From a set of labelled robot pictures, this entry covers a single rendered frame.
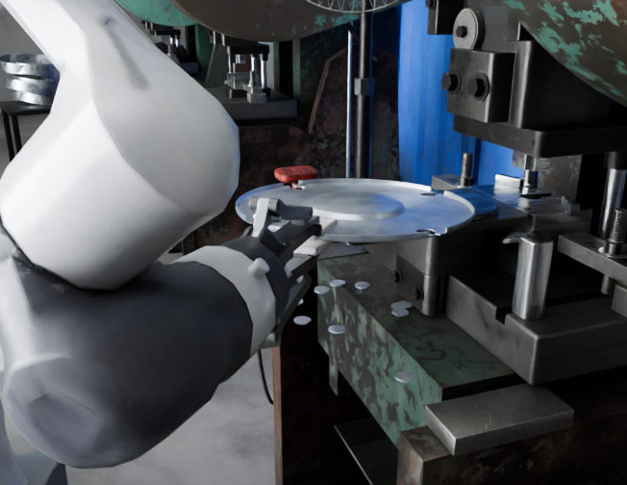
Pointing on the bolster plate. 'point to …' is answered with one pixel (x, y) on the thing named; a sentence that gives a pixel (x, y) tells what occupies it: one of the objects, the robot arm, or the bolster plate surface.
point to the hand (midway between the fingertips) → (313, 235)
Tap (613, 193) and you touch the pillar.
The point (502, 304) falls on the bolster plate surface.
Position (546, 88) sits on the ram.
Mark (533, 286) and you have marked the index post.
